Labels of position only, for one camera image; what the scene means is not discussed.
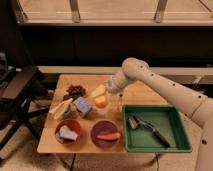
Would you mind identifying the small orange apple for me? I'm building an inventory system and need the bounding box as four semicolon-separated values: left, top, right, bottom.
94;96;108;108

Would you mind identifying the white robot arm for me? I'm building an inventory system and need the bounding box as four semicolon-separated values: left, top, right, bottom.
91;58;213;171

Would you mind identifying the white paper cup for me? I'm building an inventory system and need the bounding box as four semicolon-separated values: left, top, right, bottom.
95;96;110;115

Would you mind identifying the blue box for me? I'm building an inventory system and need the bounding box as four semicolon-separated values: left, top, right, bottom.
74;97;92;117

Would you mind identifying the dark grapes bunch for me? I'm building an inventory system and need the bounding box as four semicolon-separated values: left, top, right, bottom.
63;85;86;100

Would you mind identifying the purple bowl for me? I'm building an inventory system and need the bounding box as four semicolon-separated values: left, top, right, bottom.
90;120;121;148

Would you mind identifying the orange carrot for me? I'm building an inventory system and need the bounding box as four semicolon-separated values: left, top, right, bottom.
96;132;121;141

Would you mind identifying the yellow banana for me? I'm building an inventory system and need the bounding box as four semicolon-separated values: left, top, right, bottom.
50;98;73;120

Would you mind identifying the red bowl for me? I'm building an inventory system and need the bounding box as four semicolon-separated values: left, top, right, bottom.
55;119;81;145

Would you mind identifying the blue grey cloth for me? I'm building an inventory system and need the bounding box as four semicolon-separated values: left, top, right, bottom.
59;125;78;140

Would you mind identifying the green plastic tray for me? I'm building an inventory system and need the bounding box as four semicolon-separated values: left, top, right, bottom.
122;105;192;153

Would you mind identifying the black chair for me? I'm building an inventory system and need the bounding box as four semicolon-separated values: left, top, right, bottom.
0;66;50;151

